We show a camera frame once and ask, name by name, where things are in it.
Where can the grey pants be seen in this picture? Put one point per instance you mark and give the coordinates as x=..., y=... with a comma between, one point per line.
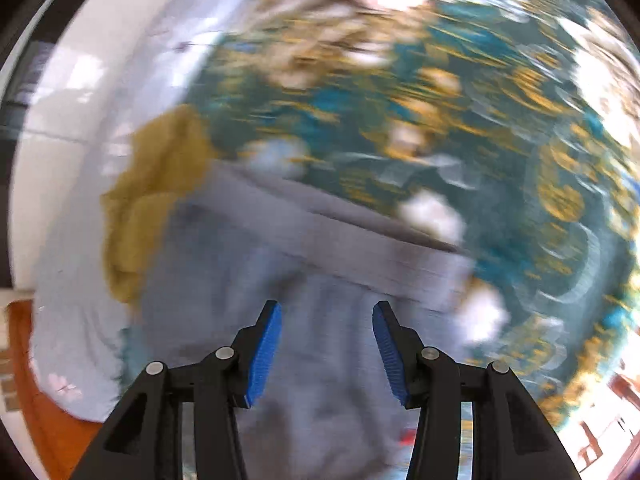
x=320, y=290

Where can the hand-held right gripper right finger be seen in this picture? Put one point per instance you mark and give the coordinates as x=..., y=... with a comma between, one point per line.
x=387, y=350

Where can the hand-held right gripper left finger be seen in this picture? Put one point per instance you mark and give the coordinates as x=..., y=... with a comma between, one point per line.
x=265, y=355

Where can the orange wooden bed frame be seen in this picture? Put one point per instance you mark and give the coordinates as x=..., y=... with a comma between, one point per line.
x=45, y=390

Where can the mustard yellow garment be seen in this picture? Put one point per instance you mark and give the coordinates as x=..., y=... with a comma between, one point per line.
x=150, y=195

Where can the light blue bed sheet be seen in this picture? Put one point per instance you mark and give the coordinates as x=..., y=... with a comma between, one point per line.
x=75, y=270

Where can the teal floral printed blanket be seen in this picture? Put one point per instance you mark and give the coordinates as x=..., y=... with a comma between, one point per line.
x=450, y=150

